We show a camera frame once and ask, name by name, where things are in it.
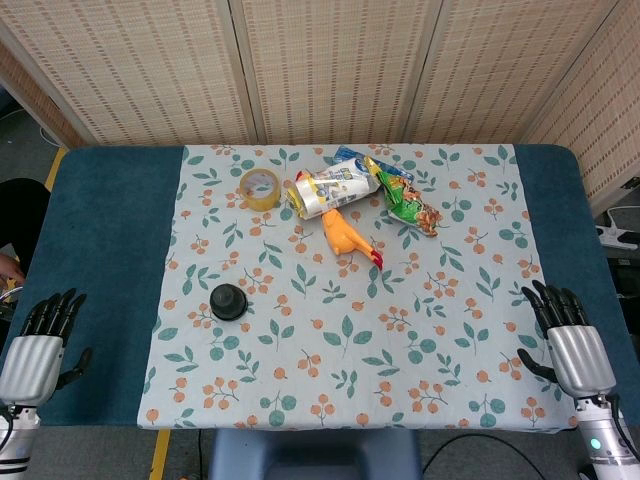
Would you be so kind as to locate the dark blue felt table cover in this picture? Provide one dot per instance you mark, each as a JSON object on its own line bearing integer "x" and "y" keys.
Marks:
{"x": 110, "y": 250}

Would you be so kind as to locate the white trash bag roll pack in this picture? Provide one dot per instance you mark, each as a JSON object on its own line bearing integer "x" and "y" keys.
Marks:
{"x": 330, "y": 190}

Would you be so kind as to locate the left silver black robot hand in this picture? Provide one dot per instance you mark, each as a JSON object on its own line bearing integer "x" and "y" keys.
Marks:
{"x": 35, "y": 360}

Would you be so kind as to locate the orange rubber chicken toy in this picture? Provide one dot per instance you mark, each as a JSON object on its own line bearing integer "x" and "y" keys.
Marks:
{"x": 342, "y": 235}

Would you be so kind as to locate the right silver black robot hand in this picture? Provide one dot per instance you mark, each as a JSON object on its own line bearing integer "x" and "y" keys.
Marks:
{"x": 580, "y": 355}

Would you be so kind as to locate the yellow clear tape roll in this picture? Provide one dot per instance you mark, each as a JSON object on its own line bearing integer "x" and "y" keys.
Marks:
{"x": 250, "y": 197}

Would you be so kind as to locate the blue snack packet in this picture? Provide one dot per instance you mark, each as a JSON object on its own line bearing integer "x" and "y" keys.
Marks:
{"x": 350, "y": 152}

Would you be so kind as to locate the bamboo folding screen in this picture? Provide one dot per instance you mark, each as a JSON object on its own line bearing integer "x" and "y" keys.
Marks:
{"x": 325, "y": 65}

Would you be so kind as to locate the green snack bag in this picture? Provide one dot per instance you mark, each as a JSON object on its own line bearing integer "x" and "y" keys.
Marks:
{"x": 405, "y": 200}

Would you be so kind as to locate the person in black clothes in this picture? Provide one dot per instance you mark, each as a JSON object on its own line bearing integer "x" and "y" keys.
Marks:
{"x": 22, "y": 215}

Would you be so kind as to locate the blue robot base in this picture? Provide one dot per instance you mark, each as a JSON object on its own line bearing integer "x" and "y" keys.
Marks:
{"x": 315, "y": 457}

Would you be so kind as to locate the floral leaf print tablecloth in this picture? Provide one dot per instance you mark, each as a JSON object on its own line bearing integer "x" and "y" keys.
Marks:
{"x": 325, "y": 350}

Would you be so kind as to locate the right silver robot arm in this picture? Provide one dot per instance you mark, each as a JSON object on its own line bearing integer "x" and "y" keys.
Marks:
{"x": 602, "y": 440}

